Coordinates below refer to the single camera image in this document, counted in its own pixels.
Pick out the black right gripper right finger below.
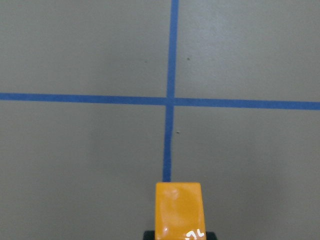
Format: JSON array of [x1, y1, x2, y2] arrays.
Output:
[[205, 231, 217, 240]]

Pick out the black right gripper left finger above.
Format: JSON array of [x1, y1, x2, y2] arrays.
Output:
[[142, 230, 155, 240]]

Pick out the orange trapezoid block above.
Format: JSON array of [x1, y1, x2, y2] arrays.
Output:
[[154, 182, 207, 240]]

